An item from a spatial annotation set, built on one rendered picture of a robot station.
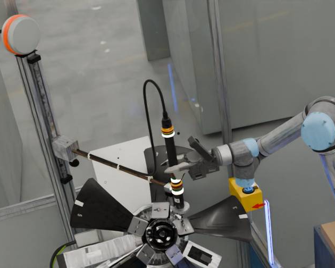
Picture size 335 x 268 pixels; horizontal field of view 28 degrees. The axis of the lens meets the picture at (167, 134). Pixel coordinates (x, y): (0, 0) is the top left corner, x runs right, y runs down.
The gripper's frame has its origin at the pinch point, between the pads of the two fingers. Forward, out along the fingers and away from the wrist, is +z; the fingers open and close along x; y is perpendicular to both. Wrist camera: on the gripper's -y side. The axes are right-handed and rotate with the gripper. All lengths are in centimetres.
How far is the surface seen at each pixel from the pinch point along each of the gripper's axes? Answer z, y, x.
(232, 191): -34, 45, 33
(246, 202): -37, 44, 21
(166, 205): 1.4, 20.7, 4.0
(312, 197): -91, 94, 70
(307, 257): -87, 136, 69
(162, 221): 5.0, 22.4, -2.6
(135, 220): 14.4, 22.8, 2.9
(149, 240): 11.9, 26.4, -6.1
